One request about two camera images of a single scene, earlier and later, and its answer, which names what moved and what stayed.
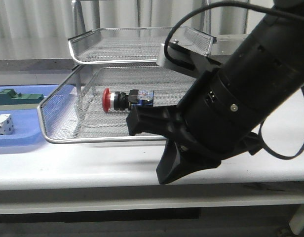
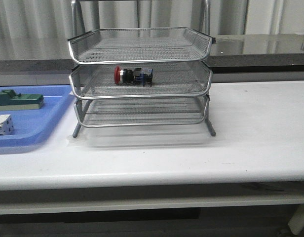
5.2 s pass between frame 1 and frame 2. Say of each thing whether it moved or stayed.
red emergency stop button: moved
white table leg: stayed
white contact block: stayed
